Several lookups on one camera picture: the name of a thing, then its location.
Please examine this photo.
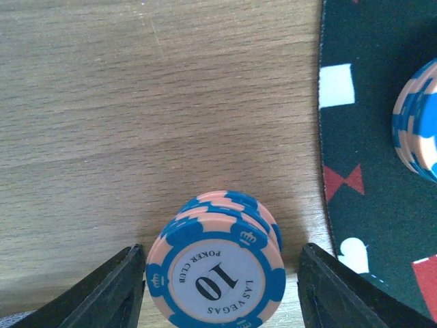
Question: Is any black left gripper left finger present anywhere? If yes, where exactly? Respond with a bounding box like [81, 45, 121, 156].
[10, 245, 145, 327]

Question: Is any blue 10 chip stack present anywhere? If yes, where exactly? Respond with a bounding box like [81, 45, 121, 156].
[145, 191, 286, 327]

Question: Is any round red black poker mat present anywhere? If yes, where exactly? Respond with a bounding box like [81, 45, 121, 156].
[319, 1, 436, 319]

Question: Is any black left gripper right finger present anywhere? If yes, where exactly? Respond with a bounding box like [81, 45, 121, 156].
[298, 243, 436, 328]

